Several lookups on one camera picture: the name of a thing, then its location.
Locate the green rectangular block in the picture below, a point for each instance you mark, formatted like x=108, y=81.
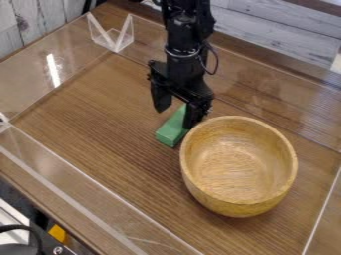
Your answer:
x=171, y=132

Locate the clear acrylic front wall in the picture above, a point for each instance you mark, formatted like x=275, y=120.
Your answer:
x=91, y=212

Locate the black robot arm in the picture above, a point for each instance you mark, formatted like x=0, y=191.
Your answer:
x=188, y=24

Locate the clear acrylic corner bracket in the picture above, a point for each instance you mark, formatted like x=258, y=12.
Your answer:
x=112, y=39

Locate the brown wooden bowl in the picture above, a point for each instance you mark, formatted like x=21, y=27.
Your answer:
x=238, y=165

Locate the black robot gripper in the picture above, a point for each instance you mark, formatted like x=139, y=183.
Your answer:
x=179, y=78

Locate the yellow and black device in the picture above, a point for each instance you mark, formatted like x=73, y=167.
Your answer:
x=67, y=240

